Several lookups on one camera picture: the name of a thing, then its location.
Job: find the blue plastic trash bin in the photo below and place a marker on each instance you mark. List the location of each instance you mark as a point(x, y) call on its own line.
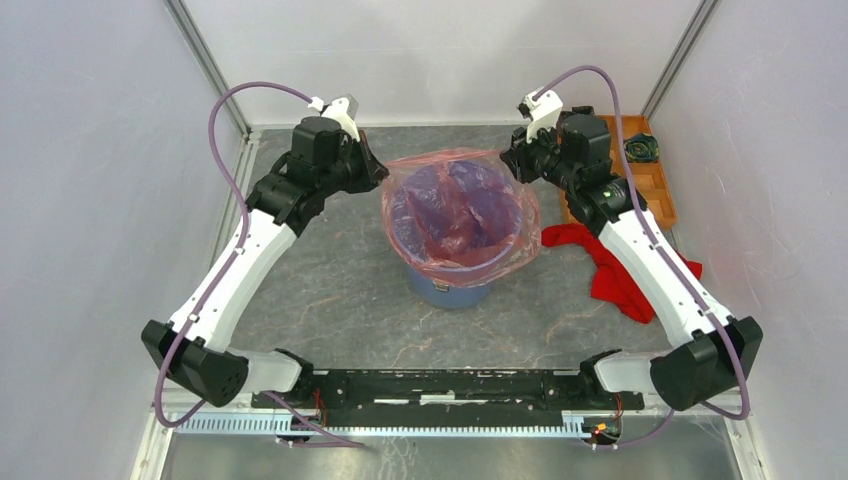
point(450, 295)

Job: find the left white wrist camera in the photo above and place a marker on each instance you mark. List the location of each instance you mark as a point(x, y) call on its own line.
point(342, 109)

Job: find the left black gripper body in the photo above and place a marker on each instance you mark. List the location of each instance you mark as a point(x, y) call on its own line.
point(352, 172)

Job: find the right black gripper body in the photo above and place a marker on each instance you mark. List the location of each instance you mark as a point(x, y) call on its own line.
point(549, 162)

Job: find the orange compartment tray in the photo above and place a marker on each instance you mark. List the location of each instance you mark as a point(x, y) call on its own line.
point(650, 179)

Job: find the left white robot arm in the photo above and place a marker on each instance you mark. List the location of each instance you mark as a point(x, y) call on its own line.
point(192, 349)

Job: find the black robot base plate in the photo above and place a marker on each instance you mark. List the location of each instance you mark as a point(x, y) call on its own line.
point(453, 398)

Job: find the red cloth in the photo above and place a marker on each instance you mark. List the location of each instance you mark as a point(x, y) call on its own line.
point(611, 282)

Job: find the dark green bag roll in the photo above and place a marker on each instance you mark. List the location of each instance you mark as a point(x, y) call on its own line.
point(642, 148)

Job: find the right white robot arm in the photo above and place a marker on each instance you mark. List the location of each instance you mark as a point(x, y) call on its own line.
point(712, 351)

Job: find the slotted cable duct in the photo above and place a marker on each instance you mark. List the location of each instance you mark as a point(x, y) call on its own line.
point(281, 423)

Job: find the red translucent trash bag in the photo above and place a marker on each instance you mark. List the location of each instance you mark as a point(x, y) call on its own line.
point(530, 239)

